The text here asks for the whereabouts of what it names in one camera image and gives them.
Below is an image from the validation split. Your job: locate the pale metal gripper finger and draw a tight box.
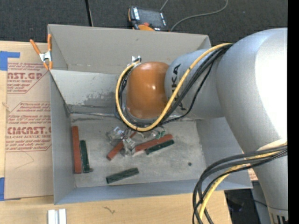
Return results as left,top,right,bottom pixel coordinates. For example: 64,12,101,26
107,126,126,141
121,138,137,157

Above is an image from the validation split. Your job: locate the dark green flat block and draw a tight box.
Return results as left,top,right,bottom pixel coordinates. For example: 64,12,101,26
105,167,140,185
145,139,175,156
79,140,91,174

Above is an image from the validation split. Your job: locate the grey metal bin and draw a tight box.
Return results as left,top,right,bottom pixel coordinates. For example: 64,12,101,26
47,24,254,205

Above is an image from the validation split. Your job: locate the brown cardboard board red print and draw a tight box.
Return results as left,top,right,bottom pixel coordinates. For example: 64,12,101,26
0,40,55,201

